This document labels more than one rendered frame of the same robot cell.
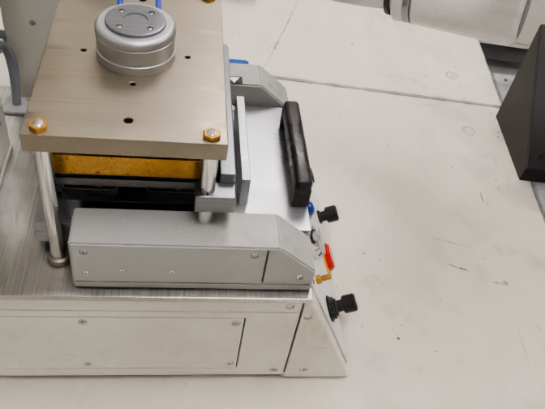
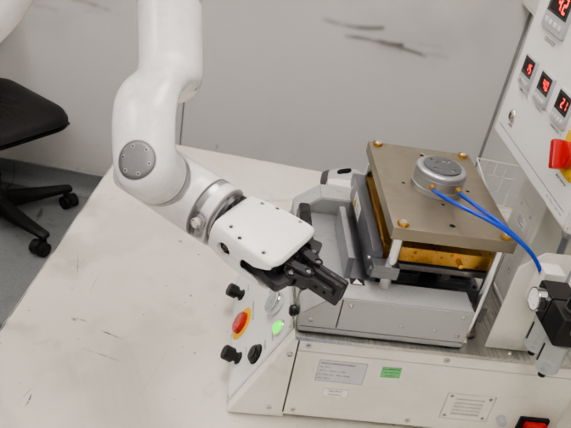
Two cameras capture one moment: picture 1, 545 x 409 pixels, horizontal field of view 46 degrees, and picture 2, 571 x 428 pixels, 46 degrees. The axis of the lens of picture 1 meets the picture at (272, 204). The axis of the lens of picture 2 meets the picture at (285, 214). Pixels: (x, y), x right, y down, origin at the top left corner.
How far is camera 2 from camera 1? 1.50 m
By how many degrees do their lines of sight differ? 103
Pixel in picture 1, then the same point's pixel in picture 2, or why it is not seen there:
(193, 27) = (406, 200)
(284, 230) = (316, 194)
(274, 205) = (317, 223)
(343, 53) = not seen: outside the picture
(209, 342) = not seen: hidden behind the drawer
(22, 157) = (490, 299)
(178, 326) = not seen: hidden behind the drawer
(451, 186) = (58, 414)
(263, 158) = (324, 250)
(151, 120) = (410, 154)
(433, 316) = (155, 304)
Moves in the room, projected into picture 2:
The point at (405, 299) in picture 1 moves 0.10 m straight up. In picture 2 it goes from (173, 317) to (178, 273)
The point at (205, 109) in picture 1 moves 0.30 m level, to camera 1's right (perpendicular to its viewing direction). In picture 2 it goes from (383, 154) to (209, 114)
